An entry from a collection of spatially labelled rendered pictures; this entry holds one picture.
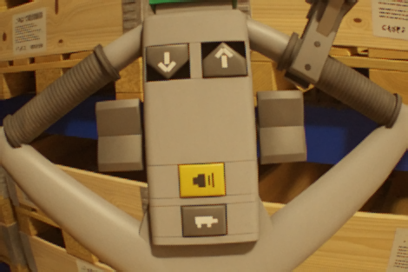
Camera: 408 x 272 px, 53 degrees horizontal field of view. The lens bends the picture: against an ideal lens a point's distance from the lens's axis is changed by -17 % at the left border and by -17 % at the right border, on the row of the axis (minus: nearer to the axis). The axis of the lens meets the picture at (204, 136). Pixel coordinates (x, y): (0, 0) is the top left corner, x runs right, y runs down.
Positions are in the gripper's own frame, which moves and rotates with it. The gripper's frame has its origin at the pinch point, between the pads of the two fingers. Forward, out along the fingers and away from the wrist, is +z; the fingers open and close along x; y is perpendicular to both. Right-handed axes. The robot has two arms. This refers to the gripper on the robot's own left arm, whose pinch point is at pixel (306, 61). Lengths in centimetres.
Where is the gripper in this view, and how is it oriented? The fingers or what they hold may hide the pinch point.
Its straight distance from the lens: 43.3
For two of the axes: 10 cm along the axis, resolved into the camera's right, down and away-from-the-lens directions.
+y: 9.0, 4.4, -0.4
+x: 0.3, 0.3, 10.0
